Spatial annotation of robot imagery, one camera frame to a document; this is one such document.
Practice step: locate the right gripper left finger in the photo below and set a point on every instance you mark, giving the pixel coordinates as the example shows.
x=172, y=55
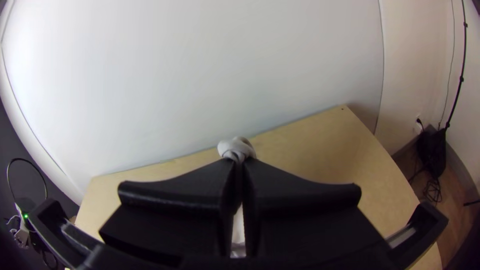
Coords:
x=176, y=213

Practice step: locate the black bag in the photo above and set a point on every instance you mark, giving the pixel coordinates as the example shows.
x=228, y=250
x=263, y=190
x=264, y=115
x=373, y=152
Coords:
x=433, y=152

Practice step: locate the white wall outlet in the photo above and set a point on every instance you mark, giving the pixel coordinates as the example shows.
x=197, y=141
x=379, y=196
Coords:
x=418, y=125

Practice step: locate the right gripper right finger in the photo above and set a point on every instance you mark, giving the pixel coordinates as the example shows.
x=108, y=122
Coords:
x=307, y=217

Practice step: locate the grey t-shirt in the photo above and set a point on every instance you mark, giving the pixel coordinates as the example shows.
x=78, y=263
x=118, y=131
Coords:
x=236, y=149

